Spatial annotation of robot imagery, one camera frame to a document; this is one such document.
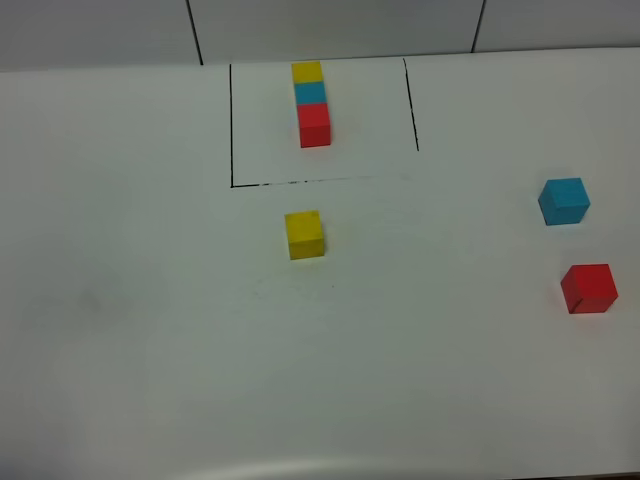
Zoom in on red template block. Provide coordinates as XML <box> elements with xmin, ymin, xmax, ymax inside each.
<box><xmin>297</xmin><ymin>103</ymin><xmax>331</xmax><ymax>148</ymax></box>

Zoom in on blue template block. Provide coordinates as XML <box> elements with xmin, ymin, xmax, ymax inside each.
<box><xmin>294</xmin><ymin>81</ymin><xmax>327</xmax><ymax>105</ymax></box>

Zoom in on yellow template block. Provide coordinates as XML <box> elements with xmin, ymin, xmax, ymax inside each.
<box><xmin>291</xmin><ymin>61</ymin><xmax>324</xmax><ymax>84</ymax></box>

